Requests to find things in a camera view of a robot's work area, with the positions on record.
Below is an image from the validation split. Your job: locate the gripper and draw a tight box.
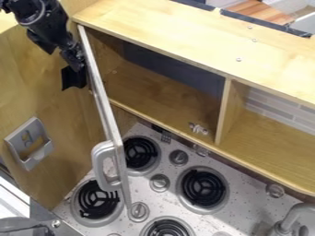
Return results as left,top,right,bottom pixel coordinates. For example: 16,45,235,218
57,39,89,92

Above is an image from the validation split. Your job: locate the wooden toy microwave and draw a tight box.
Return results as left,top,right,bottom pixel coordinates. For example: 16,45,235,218
71,0,315,223

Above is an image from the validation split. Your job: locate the toy stove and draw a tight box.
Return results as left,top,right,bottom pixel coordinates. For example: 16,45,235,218
67,123,288,236

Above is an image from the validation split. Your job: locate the grey tap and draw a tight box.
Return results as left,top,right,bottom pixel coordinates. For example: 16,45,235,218
273,202,315,236

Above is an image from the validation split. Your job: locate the grey wall dispenser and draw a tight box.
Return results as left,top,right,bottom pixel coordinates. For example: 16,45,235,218
2,116,56,172

